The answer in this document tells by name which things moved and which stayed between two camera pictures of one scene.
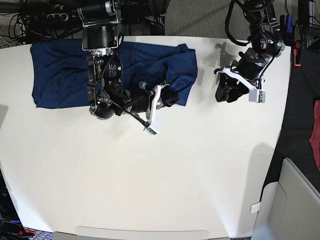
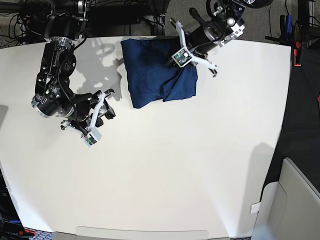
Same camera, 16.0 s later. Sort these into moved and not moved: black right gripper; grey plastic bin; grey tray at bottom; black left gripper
Moved: black left gripper; black right gripper
Not moved: grey plastic bin; grey tray at bottom
